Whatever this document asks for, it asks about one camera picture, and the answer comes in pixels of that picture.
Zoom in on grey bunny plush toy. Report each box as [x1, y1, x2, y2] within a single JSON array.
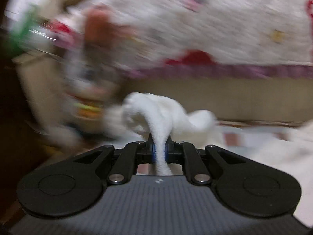
[[46, 5, 132, 152]]

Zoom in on beige bed base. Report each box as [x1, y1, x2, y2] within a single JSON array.
[[119, 78, 312, 122]]

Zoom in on green white plastic bag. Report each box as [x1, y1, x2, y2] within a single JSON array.
[[3, 4, 38, 58]]

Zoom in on cream fleece zip jacket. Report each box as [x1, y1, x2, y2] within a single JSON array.
[[102, 92, 312, 225]]

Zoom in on cream bedside cabinet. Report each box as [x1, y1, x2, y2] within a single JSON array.
[[13, 50, 63, 128]]

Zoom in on white quilt with red bears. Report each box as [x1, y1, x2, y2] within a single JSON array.
[[40, 0, 312, 78]]

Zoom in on checkered floor rug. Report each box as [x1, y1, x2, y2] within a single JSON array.
[[97, 119, 313, 177]]

